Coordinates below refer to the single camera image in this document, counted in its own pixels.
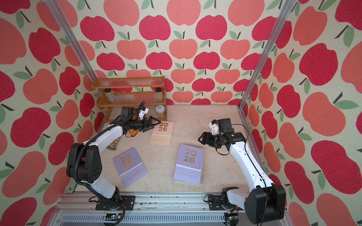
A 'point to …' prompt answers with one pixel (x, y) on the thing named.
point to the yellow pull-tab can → (160, 110)
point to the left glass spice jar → (110, 95)
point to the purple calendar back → (188, 182)
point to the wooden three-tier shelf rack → (117, 92)
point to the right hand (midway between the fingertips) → (204, 143)
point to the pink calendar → (162, 133)
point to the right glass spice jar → (159, 94)
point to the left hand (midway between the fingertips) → (157, 126)
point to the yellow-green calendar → (187, 183)
